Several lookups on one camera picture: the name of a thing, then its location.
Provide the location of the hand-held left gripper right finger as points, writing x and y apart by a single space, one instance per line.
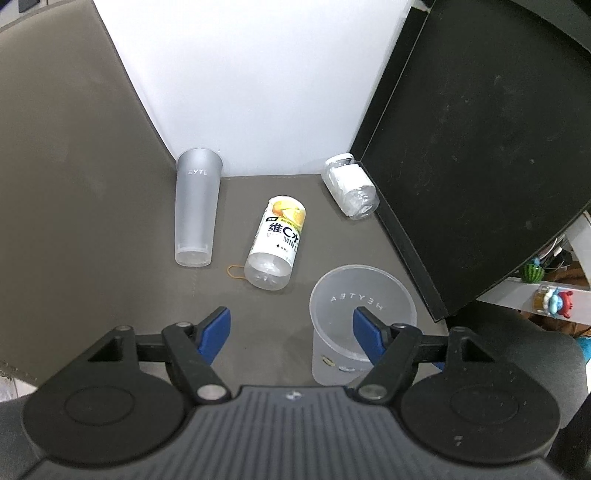
367 333

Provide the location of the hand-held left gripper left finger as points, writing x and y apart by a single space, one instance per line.
214 333

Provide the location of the short wide frosted cup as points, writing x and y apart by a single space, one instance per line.
358 318

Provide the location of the tall frosted plastic cup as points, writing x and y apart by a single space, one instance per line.
196 208

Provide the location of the orange rubber band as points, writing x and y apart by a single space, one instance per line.
236 273

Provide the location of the yellow label plastic bottle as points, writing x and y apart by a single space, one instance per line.
276 242

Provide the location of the grey table mat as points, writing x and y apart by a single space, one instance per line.
138 230

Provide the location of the clear white label bottle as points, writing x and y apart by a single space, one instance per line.
351 190

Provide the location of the black chair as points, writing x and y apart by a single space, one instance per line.
531 364

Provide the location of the watermelon figurine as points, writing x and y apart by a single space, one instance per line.
533 272

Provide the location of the red blue crab toy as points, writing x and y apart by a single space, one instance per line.
552 300

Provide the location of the black board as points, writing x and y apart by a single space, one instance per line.
475 152

